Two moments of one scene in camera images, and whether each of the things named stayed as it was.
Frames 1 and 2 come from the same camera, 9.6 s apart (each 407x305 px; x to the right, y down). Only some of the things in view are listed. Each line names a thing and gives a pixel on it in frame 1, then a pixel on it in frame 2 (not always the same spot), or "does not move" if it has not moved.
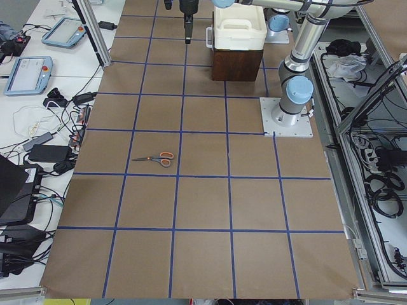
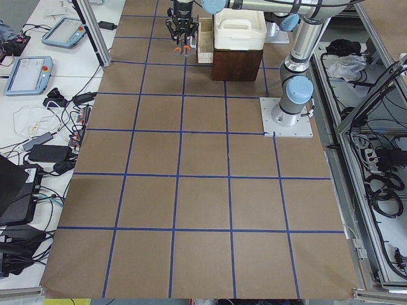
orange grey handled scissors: [163, 159] -> [180, 51]
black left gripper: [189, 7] -> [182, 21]
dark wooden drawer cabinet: [235, 65] does not move
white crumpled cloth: [346, 67] does not move
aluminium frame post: [89, 19] does not move
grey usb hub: [39, 140] does not move
